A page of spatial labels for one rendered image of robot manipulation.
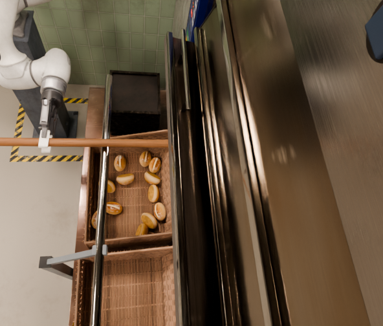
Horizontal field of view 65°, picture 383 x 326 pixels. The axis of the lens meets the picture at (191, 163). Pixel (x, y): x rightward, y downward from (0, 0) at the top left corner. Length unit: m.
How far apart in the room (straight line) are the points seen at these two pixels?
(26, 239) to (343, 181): 2.18
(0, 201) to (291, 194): 2.23
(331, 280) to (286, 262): 0.08
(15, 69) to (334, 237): 1.23
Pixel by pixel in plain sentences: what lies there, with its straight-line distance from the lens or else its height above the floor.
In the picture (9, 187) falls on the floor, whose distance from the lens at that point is 2.53.
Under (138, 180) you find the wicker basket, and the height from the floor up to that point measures 0.59.
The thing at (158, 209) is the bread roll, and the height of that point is 0.65.
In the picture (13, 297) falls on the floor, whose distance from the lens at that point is 2.34.
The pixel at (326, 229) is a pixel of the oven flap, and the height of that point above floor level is 1.83.
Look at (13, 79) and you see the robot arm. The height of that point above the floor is 1.19.
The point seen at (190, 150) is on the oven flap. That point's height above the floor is 1.41.
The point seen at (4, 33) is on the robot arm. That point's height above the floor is 1.33.
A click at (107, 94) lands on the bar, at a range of 1.31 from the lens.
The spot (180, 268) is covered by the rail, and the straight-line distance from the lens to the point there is 0.78.
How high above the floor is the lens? 2.21
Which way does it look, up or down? 63 degrees down
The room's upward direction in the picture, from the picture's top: 20 degrees clockwise
